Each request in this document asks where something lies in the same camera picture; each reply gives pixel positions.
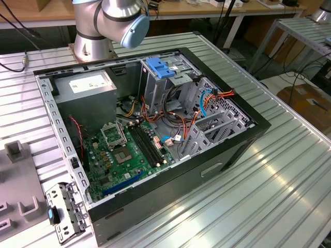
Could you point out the blue plastic drive latch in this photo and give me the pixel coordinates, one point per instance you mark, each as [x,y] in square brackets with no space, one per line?
[160,69]

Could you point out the blue expansion slot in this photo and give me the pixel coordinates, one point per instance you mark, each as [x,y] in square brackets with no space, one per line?
[121,184]

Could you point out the green motherboard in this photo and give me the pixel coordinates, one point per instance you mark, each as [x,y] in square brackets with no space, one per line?
[139,165]

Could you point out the black tripod stand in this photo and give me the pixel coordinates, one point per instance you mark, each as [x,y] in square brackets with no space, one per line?
[227,13]

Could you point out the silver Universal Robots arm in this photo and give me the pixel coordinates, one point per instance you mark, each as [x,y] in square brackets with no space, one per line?
[88,38]

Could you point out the long wooden desk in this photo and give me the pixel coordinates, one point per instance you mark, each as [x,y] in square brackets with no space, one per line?
[196,9]

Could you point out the black blue release latch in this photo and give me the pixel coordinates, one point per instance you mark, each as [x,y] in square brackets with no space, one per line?
[50,214]

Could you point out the CPU socket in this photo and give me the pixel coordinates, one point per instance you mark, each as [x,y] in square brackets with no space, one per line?
[122,156]

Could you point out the grey metal disk bay cage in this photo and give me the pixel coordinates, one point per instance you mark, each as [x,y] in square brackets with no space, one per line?
[239,125]

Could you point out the grey parts rack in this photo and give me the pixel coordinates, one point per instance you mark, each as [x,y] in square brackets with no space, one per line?
[15,180]

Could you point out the black RAM slot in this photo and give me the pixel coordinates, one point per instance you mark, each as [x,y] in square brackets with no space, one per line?
[143,146]
[149,143]
[152,142]
[146,145]

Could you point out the small black case switch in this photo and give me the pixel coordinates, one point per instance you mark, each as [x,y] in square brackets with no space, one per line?
[74,163]

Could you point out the grey metal optical drive cage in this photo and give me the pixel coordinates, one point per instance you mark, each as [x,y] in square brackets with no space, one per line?
[152,90]

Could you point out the grey metal slot retainer flap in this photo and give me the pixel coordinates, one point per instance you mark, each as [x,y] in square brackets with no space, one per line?
[68,214]

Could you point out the black case fan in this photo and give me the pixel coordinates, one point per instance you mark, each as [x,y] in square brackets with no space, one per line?
[76,147]

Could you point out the metal slat side table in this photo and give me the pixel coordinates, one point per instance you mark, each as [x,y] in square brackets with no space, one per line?
[310,33]

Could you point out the large labelled cardboard box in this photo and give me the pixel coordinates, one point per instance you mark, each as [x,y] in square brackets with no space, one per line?
[305,103]

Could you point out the black open PC case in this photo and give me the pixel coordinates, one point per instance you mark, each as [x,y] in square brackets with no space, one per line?
[155,196]

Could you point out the grey power supply unit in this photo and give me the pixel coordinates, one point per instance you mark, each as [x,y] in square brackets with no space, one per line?
[85,108]

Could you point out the plain brown box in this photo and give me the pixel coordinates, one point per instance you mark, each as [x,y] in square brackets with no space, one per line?
[51,5]

